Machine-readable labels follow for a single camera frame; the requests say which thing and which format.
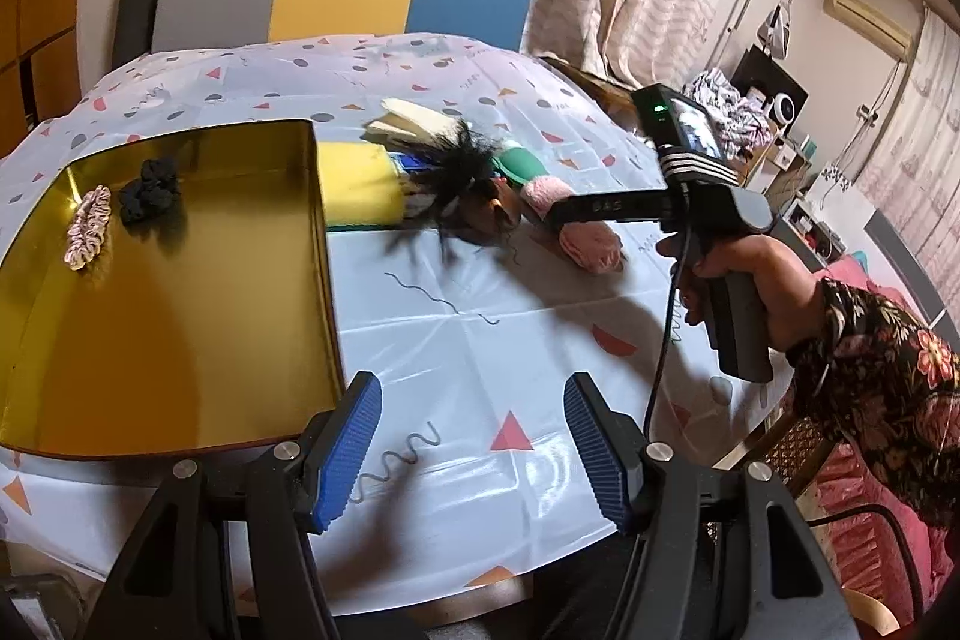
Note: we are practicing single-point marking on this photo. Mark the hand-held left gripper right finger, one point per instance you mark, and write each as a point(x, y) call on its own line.
point(600, 452)

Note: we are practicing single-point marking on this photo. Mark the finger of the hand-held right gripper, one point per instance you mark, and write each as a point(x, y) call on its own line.
point(607, 209)

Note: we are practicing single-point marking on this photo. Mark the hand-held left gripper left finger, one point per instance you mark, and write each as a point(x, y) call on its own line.
point(349, 452)

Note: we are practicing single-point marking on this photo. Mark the pink towel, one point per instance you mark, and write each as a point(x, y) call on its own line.
point(592, 246)

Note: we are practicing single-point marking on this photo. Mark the green silicone bottle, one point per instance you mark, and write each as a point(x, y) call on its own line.
point(521, 164)

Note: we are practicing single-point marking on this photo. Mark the brown makeup sponge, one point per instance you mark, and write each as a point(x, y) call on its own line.
point(487, 216)

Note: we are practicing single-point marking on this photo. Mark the black beaded hair extension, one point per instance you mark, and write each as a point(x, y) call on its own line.
point(457, 160)

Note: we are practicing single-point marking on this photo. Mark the blue orange packet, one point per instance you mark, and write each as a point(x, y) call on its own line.
point(411, 162)

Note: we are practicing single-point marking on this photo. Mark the gold metal tray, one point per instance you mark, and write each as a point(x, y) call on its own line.
point(150, 347)

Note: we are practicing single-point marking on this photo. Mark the yellow sponge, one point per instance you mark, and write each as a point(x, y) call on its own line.
point(356, 183)

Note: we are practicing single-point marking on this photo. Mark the person's right hand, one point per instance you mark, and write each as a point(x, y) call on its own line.
point(772, 280)

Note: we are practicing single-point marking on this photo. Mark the pile of patterned clothes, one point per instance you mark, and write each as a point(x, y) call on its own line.
point(731, 108)

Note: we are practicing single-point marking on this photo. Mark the brown wooden chair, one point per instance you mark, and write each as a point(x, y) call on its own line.
point(592, 89)

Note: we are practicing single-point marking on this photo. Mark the white patterned tablecloth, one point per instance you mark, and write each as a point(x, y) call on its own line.
point(487, 340)

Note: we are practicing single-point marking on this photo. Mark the garment steamer stand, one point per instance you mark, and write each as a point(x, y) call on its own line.
point(776, 29)

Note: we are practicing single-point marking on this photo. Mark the wicker chair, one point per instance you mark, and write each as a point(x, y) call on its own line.
point(795, 452)

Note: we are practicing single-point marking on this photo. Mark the pale side curtain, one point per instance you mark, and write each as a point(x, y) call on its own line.
point(915, 160)

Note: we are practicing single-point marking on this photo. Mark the air conditioner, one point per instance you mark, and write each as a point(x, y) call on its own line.
point(870, 21)

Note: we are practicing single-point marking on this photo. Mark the red bedding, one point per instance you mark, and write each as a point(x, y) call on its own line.
point(885, 550)

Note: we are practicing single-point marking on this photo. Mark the black scrunchie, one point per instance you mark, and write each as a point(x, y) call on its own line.
point(148, 194)

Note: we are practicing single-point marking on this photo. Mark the pink satin scrunchie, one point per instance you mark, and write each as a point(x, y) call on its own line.
point(86, 227)

